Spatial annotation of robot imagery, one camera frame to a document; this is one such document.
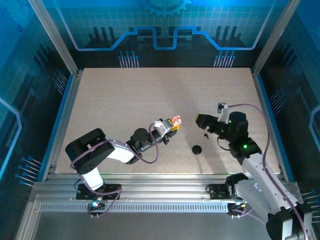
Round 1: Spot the small lit controller board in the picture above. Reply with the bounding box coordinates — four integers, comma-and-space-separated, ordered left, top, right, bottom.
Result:
87, 199, 106, 210
228, 201, 247, 211

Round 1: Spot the grey metal lower panel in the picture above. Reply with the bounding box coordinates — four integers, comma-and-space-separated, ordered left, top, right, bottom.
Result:
18, 194, 311, 240

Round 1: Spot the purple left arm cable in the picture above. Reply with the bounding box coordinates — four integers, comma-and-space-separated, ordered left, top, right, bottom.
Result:
69, 122, 161, 198

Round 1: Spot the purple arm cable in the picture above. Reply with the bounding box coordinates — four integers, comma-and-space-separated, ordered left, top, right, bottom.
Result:
69, 122, 161, 198
227, 103, 310, 240

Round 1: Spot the aluminium table side rail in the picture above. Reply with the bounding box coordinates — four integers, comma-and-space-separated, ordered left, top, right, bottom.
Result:
42, 69, 85, 182
250, 67, 288, 181

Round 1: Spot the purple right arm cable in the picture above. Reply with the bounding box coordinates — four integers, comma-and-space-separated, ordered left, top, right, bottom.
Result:
227, 103, 310, 240

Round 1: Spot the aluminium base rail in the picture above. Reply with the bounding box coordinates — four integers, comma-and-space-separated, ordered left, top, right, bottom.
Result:
29, 174, 303, 201

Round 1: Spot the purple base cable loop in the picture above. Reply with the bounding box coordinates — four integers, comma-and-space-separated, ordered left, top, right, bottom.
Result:
86, 187, 123, 219

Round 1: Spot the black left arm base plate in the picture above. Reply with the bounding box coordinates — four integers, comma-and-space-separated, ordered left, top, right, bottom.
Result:
76, 183, 123, 201

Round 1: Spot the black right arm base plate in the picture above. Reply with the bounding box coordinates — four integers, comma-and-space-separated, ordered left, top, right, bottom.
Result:
208, 183, 241, 201

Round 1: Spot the slotted grey cable duct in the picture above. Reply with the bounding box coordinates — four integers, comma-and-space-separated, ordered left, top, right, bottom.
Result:
39, 202, 230, 213

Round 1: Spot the long purple base cable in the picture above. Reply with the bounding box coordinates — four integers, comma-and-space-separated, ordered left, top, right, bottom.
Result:
228, 199, 270, 227

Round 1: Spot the aluminium frame post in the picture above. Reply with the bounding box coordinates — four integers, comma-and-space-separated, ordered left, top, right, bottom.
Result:
27, 0, 80, 77
251, 0, 302, 76

